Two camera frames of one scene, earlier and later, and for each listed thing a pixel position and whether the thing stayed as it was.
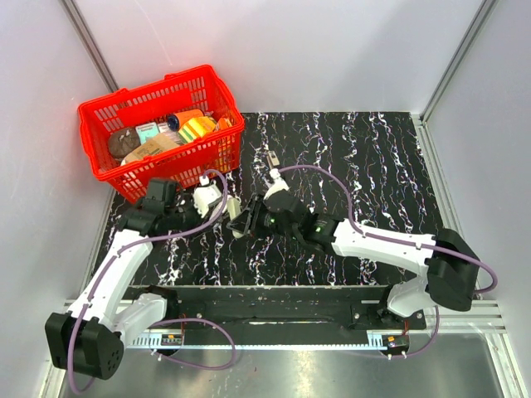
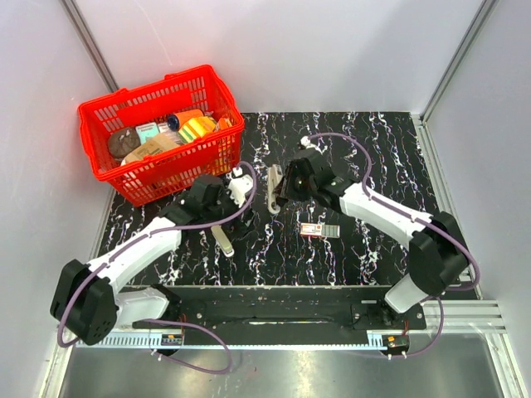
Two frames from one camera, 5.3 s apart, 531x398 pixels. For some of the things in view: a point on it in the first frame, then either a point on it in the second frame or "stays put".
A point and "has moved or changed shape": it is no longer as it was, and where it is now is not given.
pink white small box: [163, 128] stays put
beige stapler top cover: [233, 206] has moved or changed shape
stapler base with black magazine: [274, 157] has moved or changed shape
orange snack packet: [222, 123] stays put
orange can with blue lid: [175, 121] stays put
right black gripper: [241, 222] to [290, 172]
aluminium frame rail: [484, 317] stays put
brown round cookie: [123, 141] stays put
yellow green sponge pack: [194, 128] stays put
